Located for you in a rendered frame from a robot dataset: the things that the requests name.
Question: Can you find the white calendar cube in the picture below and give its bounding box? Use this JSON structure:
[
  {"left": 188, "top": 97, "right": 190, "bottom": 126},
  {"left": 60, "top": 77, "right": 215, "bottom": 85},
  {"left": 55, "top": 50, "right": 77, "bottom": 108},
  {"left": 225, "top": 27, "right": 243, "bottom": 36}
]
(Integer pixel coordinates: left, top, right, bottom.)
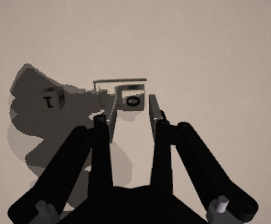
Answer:
[
  {"left": 121, "top": 84, "right": 144, "bottom": 111},
  {"left": 39, "top": 86, "right": 66, "bottom": 111}
]

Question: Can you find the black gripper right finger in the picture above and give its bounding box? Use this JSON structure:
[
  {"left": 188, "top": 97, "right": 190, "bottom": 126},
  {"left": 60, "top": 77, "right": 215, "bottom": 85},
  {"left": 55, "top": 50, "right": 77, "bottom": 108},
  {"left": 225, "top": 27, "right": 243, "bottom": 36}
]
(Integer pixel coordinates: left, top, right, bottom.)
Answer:
[{"left": 145, "top": 94, "right": 259, "bottom": 224}]

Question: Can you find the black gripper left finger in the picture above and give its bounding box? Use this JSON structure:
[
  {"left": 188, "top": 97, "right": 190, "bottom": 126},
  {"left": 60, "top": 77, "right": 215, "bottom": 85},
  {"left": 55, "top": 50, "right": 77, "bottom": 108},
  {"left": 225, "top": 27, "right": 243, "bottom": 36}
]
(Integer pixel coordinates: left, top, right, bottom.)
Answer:
[{"left": 7, "top": 96, "right": 117, "bottom": 224}]

